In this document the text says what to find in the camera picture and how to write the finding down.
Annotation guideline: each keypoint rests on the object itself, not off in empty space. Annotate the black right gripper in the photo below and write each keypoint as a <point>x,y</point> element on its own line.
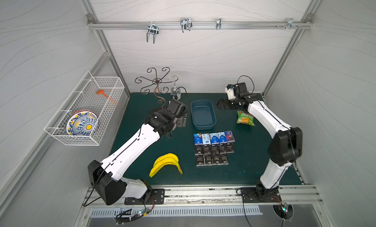
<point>224,103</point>

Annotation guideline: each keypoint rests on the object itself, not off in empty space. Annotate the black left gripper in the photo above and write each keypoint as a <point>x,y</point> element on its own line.
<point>182,120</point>

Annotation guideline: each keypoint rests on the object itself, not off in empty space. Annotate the teal storage box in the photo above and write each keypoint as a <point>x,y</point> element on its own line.
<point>203,115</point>

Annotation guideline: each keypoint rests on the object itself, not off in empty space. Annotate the red blue tissue pack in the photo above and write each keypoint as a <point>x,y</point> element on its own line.
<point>229,136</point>

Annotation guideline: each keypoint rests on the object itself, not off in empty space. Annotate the dark blue tissue pack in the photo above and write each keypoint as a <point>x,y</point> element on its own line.
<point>198,139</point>

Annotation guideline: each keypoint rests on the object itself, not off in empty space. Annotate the light blue tissue pack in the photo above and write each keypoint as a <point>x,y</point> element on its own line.
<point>222,137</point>
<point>214,138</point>

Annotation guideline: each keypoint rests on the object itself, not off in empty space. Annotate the white blue tissue pack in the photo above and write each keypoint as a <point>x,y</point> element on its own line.
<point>206,140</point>

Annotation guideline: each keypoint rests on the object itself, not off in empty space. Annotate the black tissue pack top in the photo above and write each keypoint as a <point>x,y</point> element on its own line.
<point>230,148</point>

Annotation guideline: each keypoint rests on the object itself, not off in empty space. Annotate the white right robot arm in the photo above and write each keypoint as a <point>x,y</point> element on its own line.
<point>284,149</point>

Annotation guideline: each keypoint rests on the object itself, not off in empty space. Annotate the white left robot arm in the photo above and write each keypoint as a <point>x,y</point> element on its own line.
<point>106,177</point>

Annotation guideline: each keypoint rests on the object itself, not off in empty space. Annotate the green snack bag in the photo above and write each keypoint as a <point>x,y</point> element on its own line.
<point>245,118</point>

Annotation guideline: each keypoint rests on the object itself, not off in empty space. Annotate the copper glass rack stand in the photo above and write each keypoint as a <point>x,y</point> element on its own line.
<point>154,84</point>

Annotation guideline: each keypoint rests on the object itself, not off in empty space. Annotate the yellow banana bunch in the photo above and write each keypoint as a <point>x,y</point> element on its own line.
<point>167,159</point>

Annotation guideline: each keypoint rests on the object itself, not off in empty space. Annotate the orange spatula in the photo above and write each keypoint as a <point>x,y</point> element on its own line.
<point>101,92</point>

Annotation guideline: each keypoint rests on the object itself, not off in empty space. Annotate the metal hook left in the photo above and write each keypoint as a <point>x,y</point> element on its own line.
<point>152,31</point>

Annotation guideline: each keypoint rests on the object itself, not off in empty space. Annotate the metal hook small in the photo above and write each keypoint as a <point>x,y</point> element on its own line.
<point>218,23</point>

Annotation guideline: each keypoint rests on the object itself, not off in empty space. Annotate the metal hook middle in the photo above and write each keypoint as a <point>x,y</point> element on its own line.
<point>186,24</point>

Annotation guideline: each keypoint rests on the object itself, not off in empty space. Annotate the blue yellow patterned plate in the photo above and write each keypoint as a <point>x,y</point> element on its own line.
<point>82,123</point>

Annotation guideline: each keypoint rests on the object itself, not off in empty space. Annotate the metal hook right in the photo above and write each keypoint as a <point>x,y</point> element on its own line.
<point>289,25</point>

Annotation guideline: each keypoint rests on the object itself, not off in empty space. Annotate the white wire basket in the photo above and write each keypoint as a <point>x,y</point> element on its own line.
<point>84,97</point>

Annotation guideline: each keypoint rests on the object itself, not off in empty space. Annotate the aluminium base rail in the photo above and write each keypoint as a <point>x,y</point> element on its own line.
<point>230,195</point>

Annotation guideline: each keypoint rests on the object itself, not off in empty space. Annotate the aluminium top rail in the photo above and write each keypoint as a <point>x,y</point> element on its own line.
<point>197,25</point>

